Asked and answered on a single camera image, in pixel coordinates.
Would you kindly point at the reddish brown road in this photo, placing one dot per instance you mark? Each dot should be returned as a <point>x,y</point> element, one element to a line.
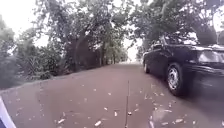
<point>90,96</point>

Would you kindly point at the row of trees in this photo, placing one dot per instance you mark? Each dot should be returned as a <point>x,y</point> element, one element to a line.
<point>90,30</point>

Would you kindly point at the thin dark stick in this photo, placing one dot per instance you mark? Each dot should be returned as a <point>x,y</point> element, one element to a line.
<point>127,103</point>

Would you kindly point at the scattered fallen leaves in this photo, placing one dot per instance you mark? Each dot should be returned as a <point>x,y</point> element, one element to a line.
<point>97,123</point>

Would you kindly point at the black car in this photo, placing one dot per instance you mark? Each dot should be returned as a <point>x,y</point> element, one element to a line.
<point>186,63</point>

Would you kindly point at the green bushes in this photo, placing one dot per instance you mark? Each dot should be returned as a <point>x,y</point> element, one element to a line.
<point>23,63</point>

